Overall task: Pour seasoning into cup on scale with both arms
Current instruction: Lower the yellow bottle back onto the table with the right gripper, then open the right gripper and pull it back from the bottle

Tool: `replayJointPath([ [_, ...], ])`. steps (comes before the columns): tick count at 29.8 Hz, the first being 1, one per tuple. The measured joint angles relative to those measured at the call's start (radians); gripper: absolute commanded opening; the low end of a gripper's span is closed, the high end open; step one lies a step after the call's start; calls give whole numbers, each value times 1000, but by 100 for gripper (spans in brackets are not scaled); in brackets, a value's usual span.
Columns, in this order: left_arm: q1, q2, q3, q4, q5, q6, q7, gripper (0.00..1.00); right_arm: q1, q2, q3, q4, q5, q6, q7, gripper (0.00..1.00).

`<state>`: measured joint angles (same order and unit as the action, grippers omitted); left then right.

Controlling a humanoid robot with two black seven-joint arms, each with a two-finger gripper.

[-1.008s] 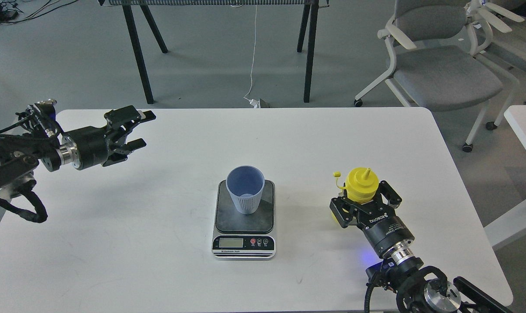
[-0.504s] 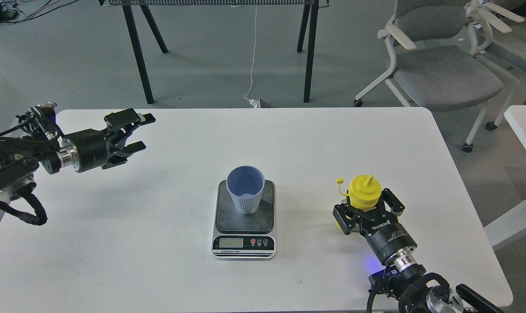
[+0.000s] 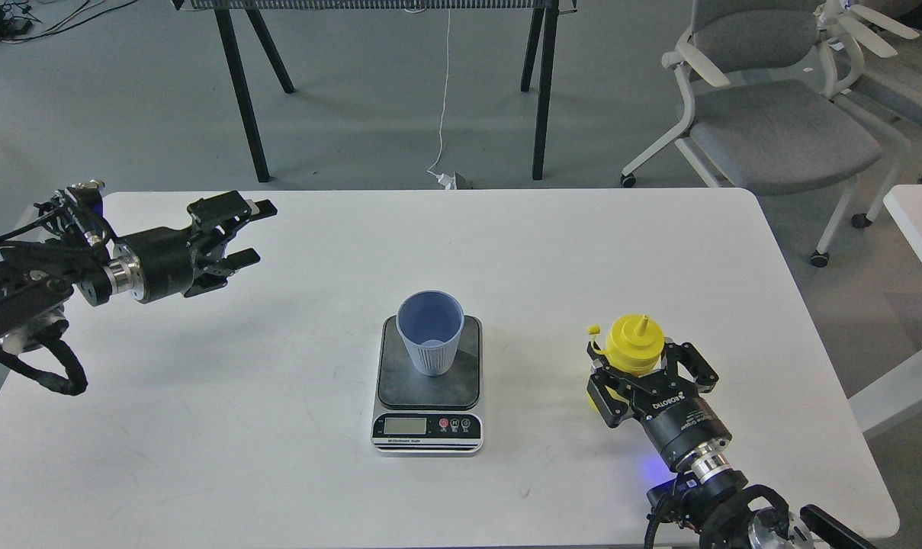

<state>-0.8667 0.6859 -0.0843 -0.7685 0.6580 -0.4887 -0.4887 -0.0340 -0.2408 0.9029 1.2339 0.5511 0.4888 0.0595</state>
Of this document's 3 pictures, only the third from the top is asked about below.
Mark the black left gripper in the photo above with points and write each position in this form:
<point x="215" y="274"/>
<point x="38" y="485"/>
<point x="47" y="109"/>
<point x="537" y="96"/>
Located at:
<point x="190" y="261"/>

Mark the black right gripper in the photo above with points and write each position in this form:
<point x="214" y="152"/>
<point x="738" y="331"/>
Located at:
<point x="671" y="412"/>

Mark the yellow squeeze bottle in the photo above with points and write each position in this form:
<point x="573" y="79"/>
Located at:
<point x="633" y="344"/>

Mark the blue plastic cup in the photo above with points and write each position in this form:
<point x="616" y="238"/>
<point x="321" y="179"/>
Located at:
<point x="430" y="324"/>

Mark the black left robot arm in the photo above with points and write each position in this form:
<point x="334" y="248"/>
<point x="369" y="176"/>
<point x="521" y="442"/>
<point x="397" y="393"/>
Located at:
<point x="71" y="247"/>

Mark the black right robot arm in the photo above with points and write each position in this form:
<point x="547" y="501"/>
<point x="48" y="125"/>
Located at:
<point x="707" y="495"/>

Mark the digital kitchen scale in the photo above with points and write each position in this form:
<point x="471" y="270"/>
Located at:
<point x="419" y="414"/>

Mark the black trestle table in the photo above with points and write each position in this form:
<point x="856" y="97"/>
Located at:
<point x="409" y="52"/>

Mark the white power adapter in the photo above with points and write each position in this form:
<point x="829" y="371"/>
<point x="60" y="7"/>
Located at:
<point x="453" y="181"/>

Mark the grey office chair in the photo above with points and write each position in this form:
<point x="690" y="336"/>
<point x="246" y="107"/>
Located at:
<point x="761" y="83"/>
<point x="871" y="53"/>

